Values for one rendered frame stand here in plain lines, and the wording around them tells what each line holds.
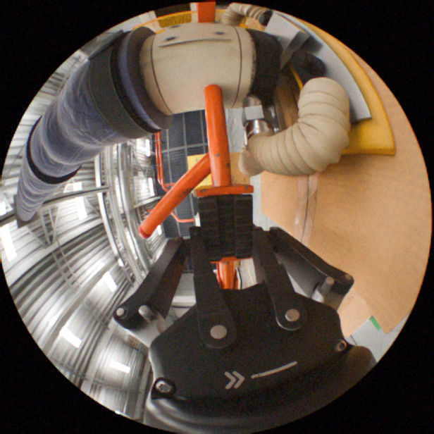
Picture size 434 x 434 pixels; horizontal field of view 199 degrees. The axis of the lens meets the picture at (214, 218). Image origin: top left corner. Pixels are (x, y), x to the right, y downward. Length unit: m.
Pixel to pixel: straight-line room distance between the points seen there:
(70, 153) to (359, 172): 0.40
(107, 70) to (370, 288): 0.32
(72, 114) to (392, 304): 0.38
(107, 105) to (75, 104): 0.06
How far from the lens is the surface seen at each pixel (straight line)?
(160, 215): 0.17
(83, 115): 0.21
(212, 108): 0.15
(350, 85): 0.15
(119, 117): 0.18
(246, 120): 0.17
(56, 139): 0.29
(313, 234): 0.20
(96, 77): 0.19
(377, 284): 0.16
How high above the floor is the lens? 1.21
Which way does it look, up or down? level
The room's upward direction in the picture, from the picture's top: 96 degrees counter-clockwise
